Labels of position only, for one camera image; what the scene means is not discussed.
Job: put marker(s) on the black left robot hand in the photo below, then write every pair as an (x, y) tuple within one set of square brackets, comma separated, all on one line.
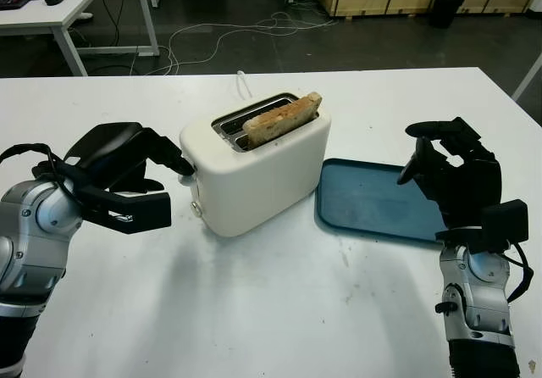
[(110, 145)]

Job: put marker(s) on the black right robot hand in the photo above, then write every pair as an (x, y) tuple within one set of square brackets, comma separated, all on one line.
[(466, 183)]

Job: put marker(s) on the cream two-slot toaster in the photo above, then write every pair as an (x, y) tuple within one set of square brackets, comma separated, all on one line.
[(254, 183)]

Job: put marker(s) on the toasted bread slice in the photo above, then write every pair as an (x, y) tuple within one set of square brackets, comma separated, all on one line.
[(279, 119)]

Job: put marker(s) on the dark blue plastic tray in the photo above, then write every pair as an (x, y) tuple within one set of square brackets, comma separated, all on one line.
[(372, 204)]

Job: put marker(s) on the white table leg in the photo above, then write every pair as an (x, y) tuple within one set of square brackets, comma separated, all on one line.
[(527, 77)]

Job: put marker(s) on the white shoe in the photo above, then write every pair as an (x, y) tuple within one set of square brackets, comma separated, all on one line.
[(86, 16)]

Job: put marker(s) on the black trash bin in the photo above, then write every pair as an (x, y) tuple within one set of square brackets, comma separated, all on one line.
[(444, 13)]

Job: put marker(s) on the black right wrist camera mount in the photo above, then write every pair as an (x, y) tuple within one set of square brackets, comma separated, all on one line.
[(506, 223)]

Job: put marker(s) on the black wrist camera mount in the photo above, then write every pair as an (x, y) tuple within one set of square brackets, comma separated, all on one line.
[(506, 223), (135, 210)]

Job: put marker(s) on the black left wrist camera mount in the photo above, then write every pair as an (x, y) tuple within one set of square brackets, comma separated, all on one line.
[(135, 210)]

